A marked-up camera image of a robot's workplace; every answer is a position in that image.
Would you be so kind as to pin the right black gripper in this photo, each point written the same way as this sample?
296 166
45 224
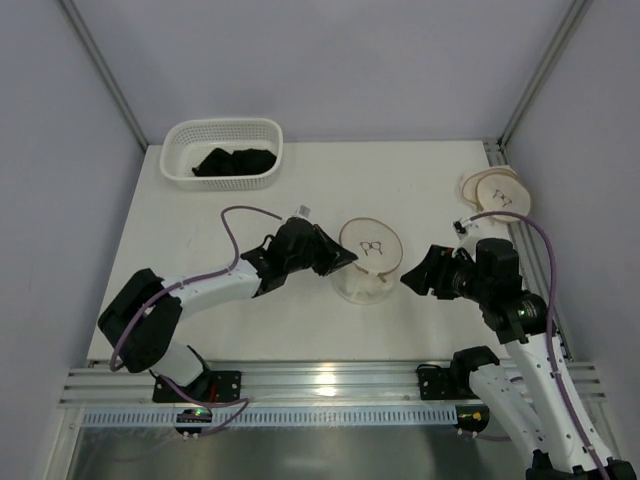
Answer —
435 272

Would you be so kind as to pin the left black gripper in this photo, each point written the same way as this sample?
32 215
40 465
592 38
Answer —
316 250

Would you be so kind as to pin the white mesh laundry bag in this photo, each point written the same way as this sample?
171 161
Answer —
371 278

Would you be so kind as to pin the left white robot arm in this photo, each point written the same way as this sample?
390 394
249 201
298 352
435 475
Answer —
141 320

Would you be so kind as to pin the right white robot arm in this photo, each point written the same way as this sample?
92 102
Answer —
549 426

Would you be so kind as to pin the black bra in basket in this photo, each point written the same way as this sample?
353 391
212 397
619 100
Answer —
247 162

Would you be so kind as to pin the right controller board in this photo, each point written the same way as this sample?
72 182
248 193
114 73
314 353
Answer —
472 421

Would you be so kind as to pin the controller board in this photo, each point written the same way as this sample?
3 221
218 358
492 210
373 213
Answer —
193 421
472 421

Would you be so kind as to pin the white plastic basket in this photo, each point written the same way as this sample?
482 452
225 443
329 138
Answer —
189 142

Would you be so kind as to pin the left controller board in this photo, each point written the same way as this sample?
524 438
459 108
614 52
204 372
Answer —
193 421

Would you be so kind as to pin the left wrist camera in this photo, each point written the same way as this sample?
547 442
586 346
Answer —
303 212

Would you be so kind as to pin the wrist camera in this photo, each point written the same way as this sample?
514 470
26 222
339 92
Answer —
303 212
470 233

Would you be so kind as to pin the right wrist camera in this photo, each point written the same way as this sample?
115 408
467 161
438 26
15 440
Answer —
470 233

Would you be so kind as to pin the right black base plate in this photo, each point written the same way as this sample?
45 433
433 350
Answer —
437 383

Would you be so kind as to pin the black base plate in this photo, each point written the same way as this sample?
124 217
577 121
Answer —
220 387
437 383

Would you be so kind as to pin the right aluminium side rail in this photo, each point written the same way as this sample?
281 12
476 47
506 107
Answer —
537 274

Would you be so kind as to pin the aluminium front rail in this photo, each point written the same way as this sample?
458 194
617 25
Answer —
275 383

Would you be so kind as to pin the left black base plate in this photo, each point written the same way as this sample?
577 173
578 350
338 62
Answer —
220 387

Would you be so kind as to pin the slotted grey cable duct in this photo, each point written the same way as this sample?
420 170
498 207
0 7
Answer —
272 416

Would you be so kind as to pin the right aluminium frame post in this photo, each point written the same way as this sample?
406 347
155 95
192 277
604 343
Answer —
553 52

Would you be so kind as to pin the aluminium frame post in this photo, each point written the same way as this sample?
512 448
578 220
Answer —
81 30
553 52

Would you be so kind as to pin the left aluminium frame post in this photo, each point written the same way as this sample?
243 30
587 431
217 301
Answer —
81 30

